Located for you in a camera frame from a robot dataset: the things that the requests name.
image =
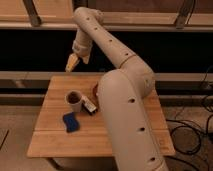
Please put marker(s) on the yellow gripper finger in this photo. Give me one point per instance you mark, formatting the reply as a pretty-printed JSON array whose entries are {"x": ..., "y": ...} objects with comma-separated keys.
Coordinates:
[
  {"x": 86, "y": 59},
  {"x": 72, "y": 62}
]

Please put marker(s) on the white cup with drink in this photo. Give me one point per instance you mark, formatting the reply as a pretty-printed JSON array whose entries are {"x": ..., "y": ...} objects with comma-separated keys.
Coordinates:
[{"x": 74, "y": 100}]

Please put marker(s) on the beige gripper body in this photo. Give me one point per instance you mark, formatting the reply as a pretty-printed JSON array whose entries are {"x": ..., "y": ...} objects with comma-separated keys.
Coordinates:
[{"x": 81, "y": 50}]

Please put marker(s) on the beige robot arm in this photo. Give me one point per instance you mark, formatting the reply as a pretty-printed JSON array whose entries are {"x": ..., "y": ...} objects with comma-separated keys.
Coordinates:
[{"x": 120, "y": 95}]

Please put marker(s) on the blue sponge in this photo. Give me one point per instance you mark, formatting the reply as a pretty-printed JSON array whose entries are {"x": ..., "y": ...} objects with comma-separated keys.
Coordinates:
[{"x": 70, "y": 122}]

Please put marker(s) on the wooden table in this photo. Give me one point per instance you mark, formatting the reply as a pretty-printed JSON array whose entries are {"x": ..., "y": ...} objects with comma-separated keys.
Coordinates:
[{"x": 60, "y": 133}]

